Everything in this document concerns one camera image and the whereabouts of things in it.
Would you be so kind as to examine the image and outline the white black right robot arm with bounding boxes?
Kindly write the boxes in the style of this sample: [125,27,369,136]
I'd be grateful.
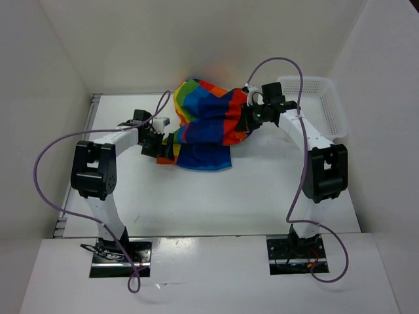
[238,82,348,257]

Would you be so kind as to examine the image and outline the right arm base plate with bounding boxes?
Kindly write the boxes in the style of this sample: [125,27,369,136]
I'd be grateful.
[266,235,329,275]

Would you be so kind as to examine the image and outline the rainbow striped shorts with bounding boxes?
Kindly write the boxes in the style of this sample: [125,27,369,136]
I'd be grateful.
[156,78,251,171]

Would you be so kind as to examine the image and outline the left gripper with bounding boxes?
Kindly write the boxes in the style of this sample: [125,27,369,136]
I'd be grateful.
[139,130,174,161]

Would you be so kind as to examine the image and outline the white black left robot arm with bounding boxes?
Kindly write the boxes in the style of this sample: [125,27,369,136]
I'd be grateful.
[71,109,174,262]

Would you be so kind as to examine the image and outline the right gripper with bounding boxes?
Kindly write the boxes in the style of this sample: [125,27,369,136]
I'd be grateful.
[235,101,270,131]

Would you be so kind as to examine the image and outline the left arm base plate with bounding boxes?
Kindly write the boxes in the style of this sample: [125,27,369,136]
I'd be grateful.
[81,237,153,279]

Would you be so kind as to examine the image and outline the white plastic basket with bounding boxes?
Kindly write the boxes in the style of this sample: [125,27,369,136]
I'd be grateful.
[278,76,348,141]

